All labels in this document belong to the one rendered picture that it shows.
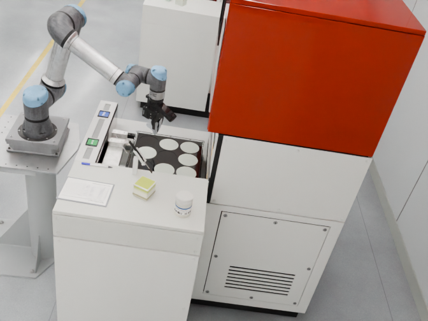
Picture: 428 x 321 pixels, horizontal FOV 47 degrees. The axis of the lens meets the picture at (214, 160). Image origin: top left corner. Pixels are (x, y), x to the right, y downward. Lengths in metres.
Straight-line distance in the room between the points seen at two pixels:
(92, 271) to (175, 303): 0.42
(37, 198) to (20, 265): 0.50
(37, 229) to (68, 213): 0.94
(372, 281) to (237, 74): 1.97
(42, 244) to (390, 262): 2.30
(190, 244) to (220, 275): 0.70
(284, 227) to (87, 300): 1.01
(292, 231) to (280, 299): 0.54
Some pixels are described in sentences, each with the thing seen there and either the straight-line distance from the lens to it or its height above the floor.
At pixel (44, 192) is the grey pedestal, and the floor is 0.55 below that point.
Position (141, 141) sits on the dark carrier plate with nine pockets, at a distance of 2.62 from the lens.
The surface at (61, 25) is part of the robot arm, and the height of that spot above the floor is 1.50.
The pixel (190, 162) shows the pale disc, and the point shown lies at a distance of 2.51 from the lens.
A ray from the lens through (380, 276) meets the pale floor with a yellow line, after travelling 3.60.
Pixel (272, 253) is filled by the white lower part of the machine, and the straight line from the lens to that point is 2.66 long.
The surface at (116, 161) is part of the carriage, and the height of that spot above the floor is 0.88.
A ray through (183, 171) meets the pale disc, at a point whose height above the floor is 0.90.
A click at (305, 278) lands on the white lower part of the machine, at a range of 2.82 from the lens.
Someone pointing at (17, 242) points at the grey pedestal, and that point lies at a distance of 3.28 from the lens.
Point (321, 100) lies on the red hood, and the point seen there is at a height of 1.46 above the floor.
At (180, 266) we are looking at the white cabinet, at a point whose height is 0.74.
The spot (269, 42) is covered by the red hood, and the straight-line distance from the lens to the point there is 1.97.
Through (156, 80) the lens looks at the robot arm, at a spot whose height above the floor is 1.30.
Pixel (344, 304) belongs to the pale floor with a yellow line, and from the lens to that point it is 3.32.
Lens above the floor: 2.42
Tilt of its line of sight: 37 degrees down
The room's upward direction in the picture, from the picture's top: 11 degrees clockwise
